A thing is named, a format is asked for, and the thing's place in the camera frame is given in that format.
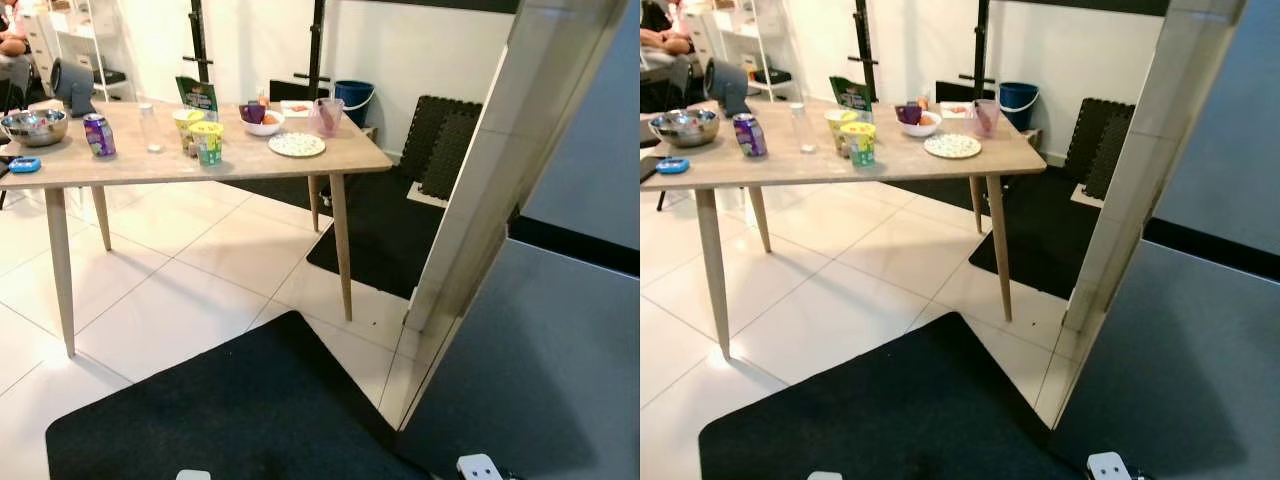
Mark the small blue flat object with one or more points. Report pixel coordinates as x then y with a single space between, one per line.
673 166
24 165

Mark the grey freezer door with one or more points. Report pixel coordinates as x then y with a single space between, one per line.
1230 130
595 130

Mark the steel mixing bowl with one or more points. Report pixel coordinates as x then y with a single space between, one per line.
34 128
684 128

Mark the purple drink can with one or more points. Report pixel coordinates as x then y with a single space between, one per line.
749 136
99 136

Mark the dark chair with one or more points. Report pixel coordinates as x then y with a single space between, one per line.
18 78
665 80

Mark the seated person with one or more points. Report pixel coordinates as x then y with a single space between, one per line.
665 40
12 42

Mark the black foam mat stack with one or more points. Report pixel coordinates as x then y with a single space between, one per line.
1100 145
445 145

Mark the white shelf unit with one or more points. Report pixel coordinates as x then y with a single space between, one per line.
75 45
735 40

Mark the instant noodle cup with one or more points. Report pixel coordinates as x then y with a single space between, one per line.
184 120
859 146
836 120
207 145

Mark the large black floor mat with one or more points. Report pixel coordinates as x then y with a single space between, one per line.
385 235
1040 235

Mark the green printed box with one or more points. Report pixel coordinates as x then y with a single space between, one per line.
197 94
850 93

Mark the light wooden table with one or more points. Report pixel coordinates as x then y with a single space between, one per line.
900 160
250 158

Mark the black stand pole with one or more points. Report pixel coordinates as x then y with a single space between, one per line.
981 40
199 40
317 40
864 40

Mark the white bowl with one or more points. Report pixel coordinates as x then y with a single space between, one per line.
268 127
925 128

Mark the black rounded floor mat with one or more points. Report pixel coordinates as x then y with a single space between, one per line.
250 410
900 410

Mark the blue bucket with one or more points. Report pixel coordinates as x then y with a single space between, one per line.
356 102
1019 105

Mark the patterned white plate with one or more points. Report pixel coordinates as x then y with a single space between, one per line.
952 146
297 145

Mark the pink translucent cup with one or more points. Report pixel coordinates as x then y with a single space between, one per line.
986 118
328 117

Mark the white rectangular tray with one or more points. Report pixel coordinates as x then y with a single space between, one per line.
956 109
297 108

